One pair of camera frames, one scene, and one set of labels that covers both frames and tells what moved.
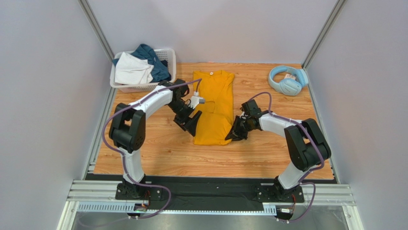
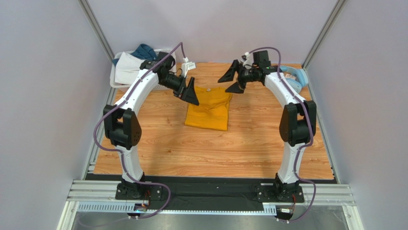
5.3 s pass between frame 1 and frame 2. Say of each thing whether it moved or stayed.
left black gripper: moved
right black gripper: moved
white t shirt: stayed
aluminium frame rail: stayed
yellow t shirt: moved
